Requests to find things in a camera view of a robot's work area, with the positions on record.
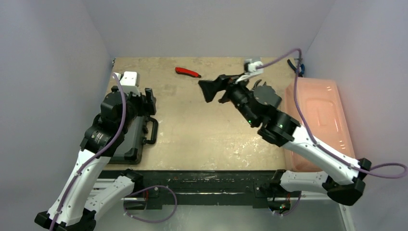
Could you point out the black poker set case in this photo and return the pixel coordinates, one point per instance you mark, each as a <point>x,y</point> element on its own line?
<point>143,131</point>

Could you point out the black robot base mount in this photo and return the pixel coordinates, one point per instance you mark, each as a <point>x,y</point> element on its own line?
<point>256,188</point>

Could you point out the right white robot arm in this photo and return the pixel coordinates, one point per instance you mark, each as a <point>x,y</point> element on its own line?
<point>340,177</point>

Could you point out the blue handled pliers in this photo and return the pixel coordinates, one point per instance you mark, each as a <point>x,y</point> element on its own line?
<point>300,70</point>

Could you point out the red utility knife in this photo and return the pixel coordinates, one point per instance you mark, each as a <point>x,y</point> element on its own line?
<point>187,72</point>

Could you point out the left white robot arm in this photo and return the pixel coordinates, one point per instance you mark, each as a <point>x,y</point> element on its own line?
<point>118,133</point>

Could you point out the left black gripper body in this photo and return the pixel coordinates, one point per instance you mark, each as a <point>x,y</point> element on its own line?
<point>137,107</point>

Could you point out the pink translucent plastic bin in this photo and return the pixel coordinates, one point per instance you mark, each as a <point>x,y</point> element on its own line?
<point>321,106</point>

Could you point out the black handled pliers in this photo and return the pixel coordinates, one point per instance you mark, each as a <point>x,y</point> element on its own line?
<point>259,83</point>

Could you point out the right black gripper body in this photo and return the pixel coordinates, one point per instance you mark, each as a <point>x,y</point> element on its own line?
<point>225,92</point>

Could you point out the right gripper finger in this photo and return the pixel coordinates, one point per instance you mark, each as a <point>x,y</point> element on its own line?
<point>226,97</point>
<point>211,87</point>

